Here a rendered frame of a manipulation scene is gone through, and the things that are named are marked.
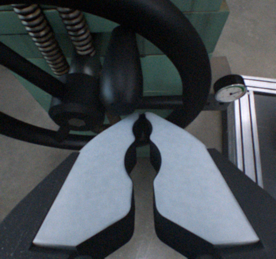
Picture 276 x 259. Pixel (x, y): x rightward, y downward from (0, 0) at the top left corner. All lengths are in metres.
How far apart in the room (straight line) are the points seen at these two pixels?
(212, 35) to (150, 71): 0.14
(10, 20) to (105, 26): 0.11
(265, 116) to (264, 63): 0.62
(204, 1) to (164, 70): 0.16
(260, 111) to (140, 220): 0.75
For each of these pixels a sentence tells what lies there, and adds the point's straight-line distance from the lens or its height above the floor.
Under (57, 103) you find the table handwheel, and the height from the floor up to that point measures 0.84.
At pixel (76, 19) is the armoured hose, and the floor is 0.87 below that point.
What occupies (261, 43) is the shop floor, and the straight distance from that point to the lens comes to 1.74.
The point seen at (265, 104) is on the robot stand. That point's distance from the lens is 1.09.
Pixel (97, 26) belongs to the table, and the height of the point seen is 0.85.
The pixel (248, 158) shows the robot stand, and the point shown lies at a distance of 0.90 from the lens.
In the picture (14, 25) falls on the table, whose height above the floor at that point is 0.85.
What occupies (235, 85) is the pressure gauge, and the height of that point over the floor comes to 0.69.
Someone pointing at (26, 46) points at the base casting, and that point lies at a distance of 0.45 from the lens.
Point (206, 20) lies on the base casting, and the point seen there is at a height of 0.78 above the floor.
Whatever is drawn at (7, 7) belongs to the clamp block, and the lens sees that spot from 0.27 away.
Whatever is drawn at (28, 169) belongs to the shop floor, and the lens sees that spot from 1.19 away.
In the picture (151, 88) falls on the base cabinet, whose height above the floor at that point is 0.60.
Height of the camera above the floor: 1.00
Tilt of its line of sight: 63 degrees down
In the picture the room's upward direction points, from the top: 3 degrees counter-clockwise
